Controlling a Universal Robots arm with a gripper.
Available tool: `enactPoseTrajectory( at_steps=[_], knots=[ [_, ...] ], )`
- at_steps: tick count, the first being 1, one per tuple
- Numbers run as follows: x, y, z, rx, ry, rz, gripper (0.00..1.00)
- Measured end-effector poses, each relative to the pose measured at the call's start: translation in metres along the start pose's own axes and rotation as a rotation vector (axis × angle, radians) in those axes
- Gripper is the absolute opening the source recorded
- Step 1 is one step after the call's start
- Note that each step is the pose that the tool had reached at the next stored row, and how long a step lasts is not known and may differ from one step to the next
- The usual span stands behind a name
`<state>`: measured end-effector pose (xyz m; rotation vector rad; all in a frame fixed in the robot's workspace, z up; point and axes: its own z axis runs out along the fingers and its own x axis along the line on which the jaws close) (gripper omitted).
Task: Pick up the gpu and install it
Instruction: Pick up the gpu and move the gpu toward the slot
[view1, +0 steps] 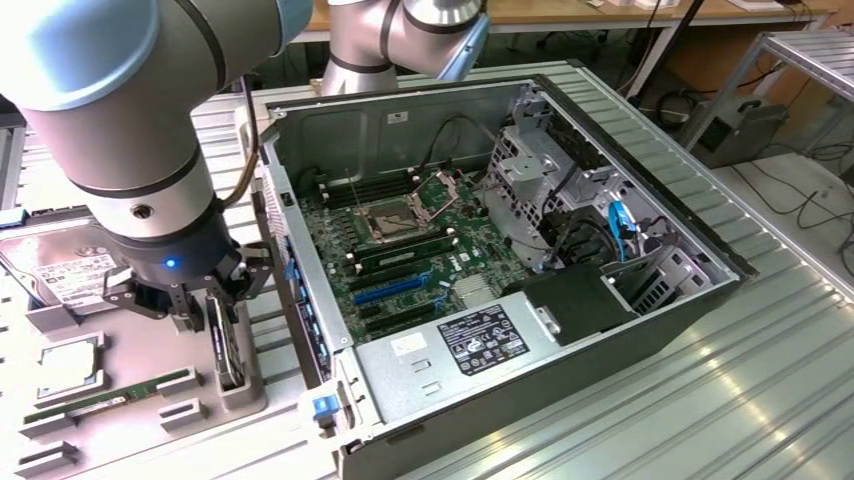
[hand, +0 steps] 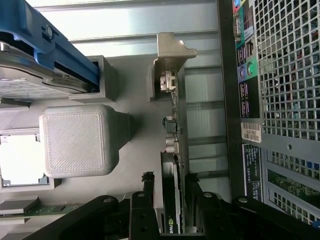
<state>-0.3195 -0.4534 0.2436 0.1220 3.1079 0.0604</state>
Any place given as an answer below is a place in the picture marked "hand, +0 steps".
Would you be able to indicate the grey printed parts rack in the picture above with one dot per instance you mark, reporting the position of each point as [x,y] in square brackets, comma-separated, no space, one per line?
[75,140]

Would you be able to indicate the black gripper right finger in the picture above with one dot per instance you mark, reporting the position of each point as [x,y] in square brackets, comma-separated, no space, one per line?
[212,215]

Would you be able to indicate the silver CPU chip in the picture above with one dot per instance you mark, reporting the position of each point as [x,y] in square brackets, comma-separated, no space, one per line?
[20,160]

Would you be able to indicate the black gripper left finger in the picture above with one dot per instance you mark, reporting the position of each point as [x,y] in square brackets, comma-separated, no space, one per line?
[143,220]

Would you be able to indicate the green RAM stick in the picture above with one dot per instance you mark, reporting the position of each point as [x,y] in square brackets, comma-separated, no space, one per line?
[50,209]

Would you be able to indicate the white barcode label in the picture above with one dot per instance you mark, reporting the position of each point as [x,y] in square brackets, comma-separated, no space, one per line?
[251,132]

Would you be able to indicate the hard disk with blue carrier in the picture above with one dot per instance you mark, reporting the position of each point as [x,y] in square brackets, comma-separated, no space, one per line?
[65,60]

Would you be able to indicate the grey perforated PC case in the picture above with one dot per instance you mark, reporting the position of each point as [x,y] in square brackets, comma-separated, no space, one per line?
[287,140]

